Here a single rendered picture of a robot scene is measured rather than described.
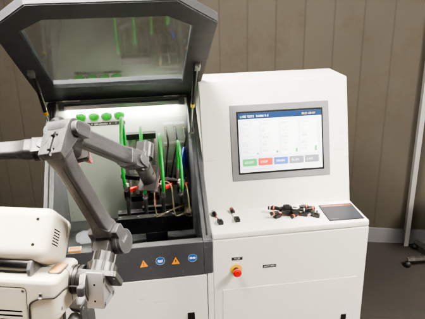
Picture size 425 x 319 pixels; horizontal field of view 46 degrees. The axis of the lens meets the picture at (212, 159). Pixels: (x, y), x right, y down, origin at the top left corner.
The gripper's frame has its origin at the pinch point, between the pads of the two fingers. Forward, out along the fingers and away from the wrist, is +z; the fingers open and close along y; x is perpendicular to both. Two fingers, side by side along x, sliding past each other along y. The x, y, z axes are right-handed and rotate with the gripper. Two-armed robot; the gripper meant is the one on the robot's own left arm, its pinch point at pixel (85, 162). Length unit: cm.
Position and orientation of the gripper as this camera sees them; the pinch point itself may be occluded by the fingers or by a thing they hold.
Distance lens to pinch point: 198.8
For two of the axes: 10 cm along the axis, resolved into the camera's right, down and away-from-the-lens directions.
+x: 1.6, 8.8, -4.6
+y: -9.6, 2.4, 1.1
